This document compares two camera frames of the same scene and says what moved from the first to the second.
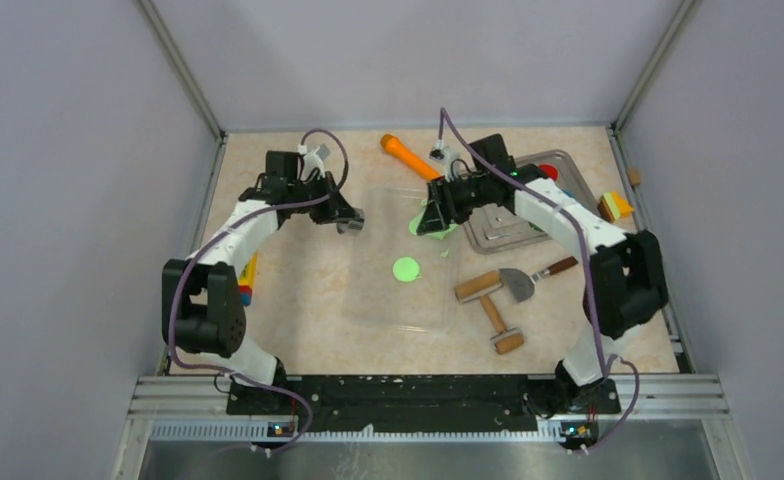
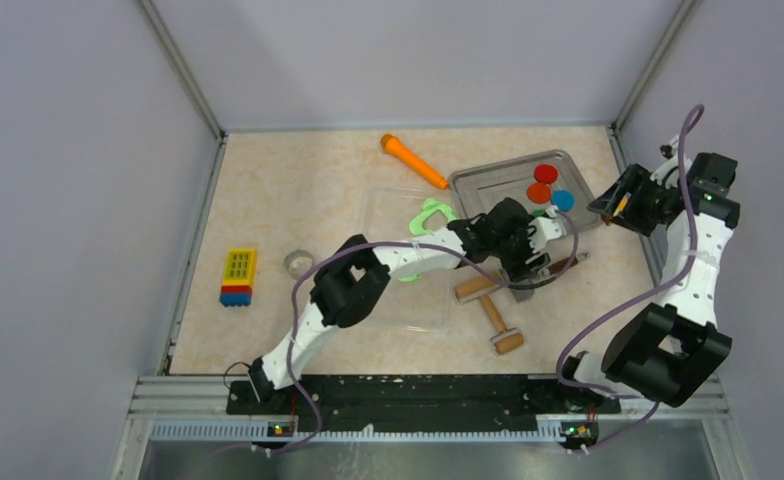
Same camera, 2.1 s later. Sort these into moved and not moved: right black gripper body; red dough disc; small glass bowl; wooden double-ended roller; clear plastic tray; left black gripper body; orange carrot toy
Moved: left black gripper body; small glass bowl; right black gripper body
Not moved: wooden double-ended roller; clear plastic tray; red dough disc; orange carrot toy
